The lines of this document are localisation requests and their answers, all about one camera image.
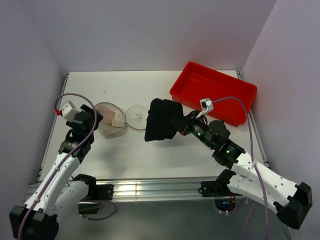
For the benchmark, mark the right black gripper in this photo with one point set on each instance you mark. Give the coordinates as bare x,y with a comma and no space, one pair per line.
192,118

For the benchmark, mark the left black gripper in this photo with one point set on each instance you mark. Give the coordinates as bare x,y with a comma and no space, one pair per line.
84,107

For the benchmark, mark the black bra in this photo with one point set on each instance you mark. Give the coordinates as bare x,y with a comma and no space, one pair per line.
158,123

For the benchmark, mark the white mesh laundry bag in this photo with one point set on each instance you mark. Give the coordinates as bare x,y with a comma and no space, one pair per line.
135,118

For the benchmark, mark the beige pink bra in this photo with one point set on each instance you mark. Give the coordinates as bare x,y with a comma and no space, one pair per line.
112,116

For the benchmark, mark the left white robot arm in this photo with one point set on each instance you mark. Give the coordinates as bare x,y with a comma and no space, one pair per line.
40,216

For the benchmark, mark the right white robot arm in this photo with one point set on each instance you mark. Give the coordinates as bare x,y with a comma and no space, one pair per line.
290,201

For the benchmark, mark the red plastic bin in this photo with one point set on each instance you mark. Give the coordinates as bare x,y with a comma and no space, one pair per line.
197,82

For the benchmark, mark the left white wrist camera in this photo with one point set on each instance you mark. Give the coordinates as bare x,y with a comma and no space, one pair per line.
68,111

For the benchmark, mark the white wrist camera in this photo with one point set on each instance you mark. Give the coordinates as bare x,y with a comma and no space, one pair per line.
68,111
206,105

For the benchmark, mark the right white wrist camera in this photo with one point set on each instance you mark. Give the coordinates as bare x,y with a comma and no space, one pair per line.
206,105

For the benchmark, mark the aluminium mounting rail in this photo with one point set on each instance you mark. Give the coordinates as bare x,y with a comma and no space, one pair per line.
142,190

